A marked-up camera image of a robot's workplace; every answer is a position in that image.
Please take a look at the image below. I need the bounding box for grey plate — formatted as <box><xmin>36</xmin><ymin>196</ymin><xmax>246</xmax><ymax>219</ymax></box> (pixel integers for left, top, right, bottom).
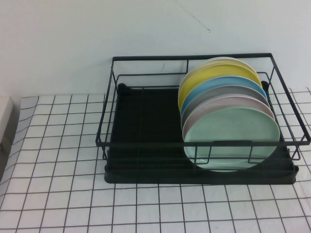
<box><xmin>180</xmin><ymin>84</ymin><xmax>270</xmax><ymax>127</ymax></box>

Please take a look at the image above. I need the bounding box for mint green plate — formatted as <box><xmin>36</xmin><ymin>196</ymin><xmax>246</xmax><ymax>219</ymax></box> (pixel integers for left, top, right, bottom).
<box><xmin>183</xmin><ymin>107</ymin><xmax>280</xmax><ymax>172</ymax></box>

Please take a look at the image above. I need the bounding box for pale pink plate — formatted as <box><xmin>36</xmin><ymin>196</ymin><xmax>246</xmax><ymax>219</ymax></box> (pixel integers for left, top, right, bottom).
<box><xmin>182</xmin><ymin>95</ymin><xmax>276</xmax><ymax>141</ymax></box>

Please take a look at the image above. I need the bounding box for black plastic drip tray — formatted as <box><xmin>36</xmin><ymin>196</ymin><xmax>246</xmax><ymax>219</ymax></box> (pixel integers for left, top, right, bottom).
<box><xmin>104</xmin><ymin>82</ymin><xmax>299</xmax><ymax>185</ymax></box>

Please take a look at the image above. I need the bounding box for black wire dish rack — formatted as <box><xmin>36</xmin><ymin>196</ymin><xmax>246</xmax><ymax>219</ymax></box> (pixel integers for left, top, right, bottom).
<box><xmin>95</xmin><ymin>52</ymin><xmax>311</xmax><ymax>168</ymax></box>

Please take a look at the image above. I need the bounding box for light blue plate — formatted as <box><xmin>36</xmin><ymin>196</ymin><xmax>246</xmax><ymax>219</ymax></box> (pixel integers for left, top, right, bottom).
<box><xmin>180</xmin><ymin>75</ymin><xmax>267</xmax><ymax>115</ymax></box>

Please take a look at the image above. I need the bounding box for pale cream plate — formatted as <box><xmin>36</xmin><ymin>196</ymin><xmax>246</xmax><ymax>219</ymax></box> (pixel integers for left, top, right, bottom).
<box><xmin>187</xmin><ymin>56</ymin><xmax>258</xmax><ymax>76</ymax></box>

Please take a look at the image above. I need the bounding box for yellow plate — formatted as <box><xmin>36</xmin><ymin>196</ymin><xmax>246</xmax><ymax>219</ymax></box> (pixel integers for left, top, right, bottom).
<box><xmin>177</xmin><ymin>63</ymin><xmax>262</xmax><ymax>110</ymax></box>

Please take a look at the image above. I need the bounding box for white black-grid tablecloth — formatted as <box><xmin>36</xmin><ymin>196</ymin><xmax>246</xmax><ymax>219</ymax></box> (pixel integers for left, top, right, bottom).
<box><xmin>0</xmin><ymin>87</ymin><xmax>311</xmax><ymax>233</ymax></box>

